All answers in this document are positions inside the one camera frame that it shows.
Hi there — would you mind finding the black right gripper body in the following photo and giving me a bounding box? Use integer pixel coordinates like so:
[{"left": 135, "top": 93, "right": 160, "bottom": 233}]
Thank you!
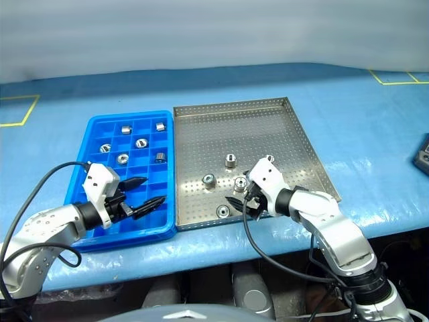
[{"left": 243, "top": 182, "right": 269, "bottom": 222}]

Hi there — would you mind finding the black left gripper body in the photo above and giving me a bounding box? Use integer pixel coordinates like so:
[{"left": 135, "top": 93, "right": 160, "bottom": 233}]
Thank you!
[{"left": 105, "top": 186, "right": 135, "bottom": 223}]

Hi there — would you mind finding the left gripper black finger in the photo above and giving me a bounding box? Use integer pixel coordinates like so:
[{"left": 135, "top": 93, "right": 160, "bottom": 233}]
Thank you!
[
  {"left": 133, "top": 196, "right": 166, "bottom": 221},
  {"left": 119, "top": 176, "right": 149, "bottom": 193}
]

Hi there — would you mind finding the blue compartment tray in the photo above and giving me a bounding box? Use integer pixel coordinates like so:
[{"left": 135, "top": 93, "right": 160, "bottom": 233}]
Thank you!
[{"left": 63, "top": 110, "right": 178, "bottom": 253}]

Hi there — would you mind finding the perforated metal tray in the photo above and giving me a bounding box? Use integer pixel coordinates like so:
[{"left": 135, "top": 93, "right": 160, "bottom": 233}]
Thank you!
[{"left": 173, "top": 97, "right": 343, "bottom": 231}]

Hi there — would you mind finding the dark grey rounded cylinder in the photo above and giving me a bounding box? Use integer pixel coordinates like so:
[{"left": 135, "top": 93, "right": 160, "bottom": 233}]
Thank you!
[
  {"left": 140, "top": 274, "right": 184, "bottom": 309},
  {"left": 231, "top": 264, "right": 278, "bottom": 319}
]

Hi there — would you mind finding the grey robot torso cover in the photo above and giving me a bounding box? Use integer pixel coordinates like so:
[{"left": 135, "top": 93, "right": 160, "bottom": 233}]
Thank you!
[{"left": 97, "top": 303, "right": 279, "bottom": 322}]

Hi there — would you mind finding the dark grey device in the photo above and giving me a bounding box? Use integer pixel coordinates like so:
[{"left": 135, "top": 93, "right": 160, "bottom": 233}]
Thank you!
[{"left": 412, "top": 133, "right": 429, "bottom": 175}]

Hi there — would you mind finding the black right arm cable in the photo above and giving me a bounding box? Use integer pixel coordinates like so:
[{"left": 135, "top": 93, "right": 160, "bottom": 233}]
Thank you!
[{"left": 241, "top": 196, "right": 339, "bottom": 283}]

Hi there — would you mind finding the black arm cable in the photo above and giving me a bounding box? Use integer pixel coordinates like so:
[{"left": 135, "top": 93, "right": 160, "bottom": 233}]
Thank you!
[
  {"left": 0, "top": 161, "right": 91, "bottom": 322},
  {"left": 241, "top": 196, "right": 339, "bottom": 283}
]

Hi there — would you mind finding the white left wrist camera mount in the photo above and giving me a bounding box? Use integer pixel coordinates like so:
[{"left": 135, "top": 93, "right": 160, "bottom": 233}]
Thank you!
[{"left": 82, "top": 163, "right": 121, "bottom": 230}]

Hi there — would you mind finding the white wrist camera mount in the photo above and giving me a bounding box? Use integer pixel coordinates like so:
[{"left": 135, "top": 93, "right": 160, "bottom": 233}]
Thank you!
[
  {"left": 82, "top": 163, "right": 121, "bottom": 230},
  {"left": 247, "top": 158, "right": 292, "bottom": 217}
]

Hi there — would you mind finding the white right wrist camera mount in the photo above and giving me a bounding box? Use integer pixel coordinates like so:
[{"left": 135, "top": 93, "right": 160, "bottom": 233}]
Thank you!
[{"left": 247, "top": 158, "right": 292, "bottom": 217}]

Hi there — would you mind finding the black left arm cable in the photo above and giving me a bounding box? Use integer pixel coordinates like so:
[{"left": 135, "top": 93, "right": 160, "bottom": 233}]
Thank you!
[{"left": 0, "top": 161, "right": 91, "bottom": 322}]

